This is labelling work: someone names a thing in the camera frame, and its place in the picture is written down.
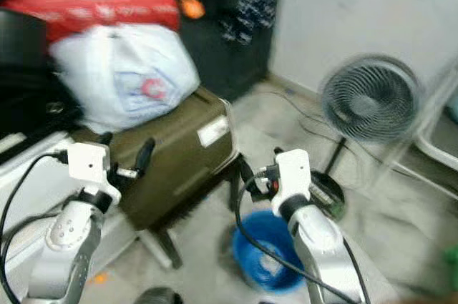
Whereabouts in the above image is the white rack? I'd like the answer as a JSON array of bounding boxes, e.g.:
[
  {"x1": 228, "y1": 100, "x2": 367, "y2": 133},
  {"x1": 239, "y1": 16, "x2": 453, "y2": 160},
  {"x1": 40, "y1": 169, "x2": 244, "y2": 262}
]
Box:
[{"x1": 411, "y1": 52, "x2": 458, "y2": 173}]

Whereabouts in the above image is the small orange toy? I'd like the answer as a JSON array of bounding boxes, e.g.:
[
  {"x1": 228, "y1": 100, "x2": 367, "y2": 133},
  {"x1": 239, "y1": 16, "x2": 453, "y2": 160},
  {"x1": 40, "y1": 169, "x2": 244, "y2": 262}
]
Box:
[{"x1": 179, "y1": 0, "x2": 206, "y2": 20}]

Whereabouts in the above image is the black floor cable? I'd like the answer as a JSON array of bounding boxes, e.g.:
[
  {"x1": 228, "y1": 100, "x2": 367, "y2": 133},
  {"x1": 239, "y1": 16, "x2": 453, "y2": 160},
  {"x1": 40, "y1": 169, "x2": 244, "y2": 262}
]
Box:
[{"x1": 258, "y1": 89, "x2": 430, "y2": 185}]

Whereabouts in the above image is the black cabinet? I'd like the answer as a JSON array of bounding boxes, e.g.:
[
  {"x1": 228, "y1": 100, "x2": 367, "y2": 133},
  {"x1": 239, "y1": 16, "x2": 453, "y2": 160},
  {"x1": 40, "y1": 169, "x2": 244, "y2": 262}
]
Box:
[{"x1": 0, "y1": 7, "x2": 74, "y2": 147}]

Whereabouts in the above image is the blue plastic bucket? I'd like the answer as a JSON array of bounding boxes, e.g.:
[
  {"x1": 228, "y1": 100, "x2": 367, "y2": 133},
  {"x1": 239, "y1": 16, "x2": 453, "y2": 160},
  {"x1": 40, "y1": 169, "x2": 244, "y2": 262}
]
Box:
[{"x1": 232, "y1": 209, "x2": 309, "y2": 295}]

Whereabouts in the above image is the olive brown suitcase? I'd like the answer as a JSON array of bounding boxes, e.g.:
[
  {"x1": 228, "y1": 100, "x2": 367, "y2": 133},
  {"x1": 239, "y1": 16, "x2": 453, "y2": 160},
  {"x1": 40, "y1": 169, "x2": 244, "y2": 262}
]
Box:
[{"x1": 75, "y1": 88, "x2": 239, "y2": 232}]

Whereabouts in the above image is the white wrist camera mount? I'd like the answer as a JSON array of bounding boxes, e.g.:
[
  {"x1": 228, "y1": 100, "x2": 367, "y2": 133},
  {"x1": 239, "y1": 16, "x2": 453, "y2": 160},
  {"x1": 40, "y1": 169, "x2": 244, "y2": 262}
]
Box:
[
  {"x1": 271, "y1": 148, "x2": 313, "y2": 216},
  {"x1": 66, "y1": 142, "x2": 123, "y2": 205}
]

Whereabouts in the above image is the white plastic bag with logo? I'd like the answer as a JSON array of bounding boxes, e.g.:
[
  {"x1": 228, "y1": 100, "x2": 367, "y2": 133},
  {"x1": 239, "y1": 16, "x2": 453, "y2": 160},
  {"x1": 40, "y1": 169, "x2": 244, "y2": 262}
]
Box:
[{"x1": 49, "y1": 24, "x2": 202, "y2": 134}]

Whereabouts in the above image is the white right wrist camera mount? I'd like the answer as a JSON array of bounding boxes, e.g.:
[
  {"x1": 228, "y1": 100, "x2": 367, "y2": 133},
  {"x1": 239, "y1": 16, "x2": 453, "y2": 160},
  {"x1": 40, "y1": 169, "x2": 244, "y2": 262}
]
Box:
[{"x1": 271, "y1": 148, "x2": 313, "y2": 216}]

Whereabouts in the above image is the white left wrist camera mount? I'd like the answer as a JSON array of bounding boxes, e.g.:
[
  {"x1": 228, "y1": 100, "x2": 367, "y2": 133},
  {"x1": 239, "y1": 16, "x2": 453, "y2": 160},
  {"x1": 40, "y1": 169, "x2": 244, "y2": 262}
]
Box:
[{"x1": 66, "y1": 142, "x2": 123, "y2": 205}]

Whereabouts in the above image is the black dotted cloth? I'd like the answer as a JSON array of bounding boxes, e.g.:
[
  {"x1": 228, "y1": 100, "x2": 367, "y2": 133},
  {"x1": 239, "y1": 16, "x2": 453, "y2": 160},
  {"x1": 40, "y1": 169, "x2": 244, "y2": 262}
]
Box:
[{"x1": 218, "y1": 0, "x2": 283, "y2": 46}]

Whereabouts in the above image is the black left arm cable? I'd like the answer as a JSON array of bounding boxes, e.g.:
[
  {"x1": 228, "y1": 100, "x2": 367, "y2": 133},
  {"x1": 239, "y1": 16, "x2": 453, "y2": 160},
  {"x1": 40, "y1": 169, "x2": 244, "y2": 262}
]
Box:
[{"x1": 0, "y1": 149, "x2": 69, "y2": 304}]

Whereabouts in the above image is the red bag with white print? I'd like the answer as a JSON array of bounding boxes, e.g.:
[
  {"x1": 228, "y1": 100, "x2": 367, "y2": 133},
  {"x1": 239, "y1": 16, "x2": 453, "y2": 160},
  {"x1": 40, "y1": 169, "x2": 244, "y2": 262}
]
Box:
[{"x1": 4, "y1": 0, "x2": 180, "y2": 41}]

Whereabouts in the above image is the black standing fan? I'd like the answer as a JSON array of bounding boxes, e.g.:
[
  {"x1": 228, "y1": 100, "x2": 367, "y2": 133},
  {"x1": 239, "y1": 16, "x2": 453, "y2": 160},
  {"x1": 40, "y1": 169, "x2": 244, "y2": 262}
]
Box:
[{"x1": 311, "y1": 54, "x2": 425, "y2": 220}]

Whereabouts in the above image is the white drawer cabinet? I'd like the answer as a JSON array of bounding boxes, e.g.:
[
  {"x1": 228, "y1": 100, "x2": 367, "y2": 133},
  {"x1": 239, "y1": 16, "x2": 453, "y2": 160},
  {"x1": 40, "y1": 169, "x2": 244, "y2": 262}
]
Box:
[{"x1": 0, "y1": 132, "x2": 87, "y2": 304}]

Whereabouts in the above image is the grey left robot leg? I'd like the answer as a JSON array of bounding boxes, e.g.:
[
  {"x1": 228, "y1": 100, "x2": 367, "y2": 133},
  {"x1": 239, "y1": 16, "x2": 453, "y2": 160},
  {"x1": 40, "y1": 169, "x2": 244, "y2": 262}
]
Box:
[{"x1": 134, "y1": 286, "x2": 184, "y2": 304}]

